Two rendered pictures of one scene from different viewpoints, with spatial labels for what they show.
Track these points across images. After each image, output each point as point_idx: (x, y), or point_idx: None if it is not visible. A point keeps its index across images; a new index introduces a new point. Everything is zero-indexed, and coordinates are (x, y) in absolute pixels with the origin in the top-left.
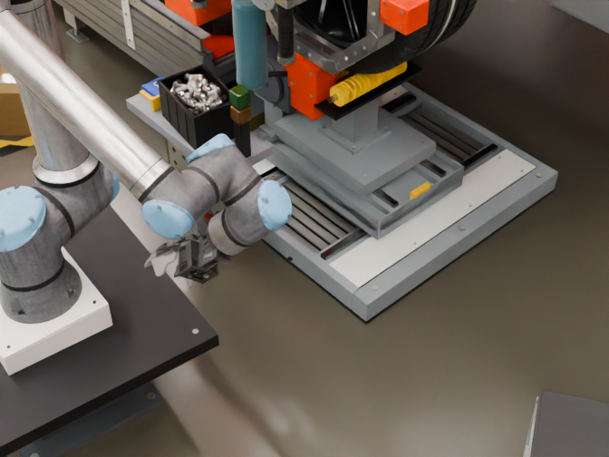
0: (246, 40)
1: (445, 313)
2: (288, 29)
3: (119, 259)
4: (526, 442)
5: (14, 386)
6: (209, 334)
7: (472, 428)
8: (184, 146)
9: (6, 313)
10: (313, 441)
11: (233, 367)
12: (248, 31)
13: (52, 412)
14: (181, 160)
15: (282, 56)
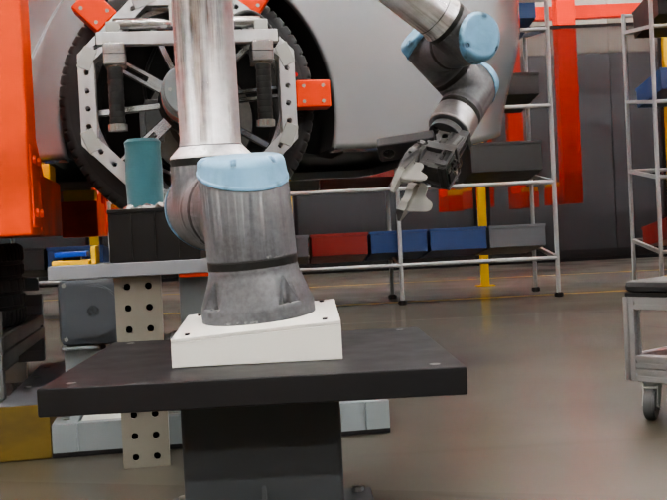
0: (155, 178)
1: (419, 415)
2: (271, 85)
3: None
4: (628, 362)
5: (365, 358)
6: (412, 327)
7: (564, 422)
8: (176, 262)
9: (267, 314)
10: (512, 457)
11: (366, 469)
12: (157, 167)
13: (435, 351)
14: (143, 316)
15: (268, 117)
